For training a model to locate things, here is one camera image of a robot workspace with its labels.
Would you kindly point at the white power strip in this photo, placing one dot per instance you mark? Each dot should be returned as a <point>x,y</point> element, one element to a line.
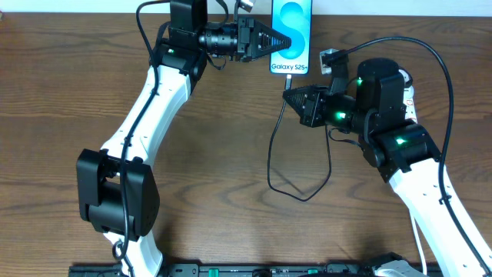
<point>408,98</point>

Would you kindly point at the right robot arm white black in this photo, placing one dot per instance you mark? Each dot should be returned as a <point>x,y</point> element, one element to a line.
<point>407,158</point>

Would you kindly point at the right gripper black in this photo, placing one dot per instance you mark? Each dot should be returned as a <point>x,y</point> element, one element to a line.
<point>314,108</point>

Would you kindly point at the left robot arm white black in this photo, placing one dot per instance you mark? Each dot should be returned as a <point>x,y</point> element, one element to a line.
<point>117,192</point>

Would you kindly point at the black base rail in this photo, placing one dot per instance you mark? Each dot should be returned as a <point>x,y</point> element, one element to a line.
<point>194,270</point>

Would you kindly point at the Galaxy S25+ smartphone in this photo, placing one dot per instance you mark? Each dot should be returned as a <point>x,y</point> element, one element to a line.
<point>293,19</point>

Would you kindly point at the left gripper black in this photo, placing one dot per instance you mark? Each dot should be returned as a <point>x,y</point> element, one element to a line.
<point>246,39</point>

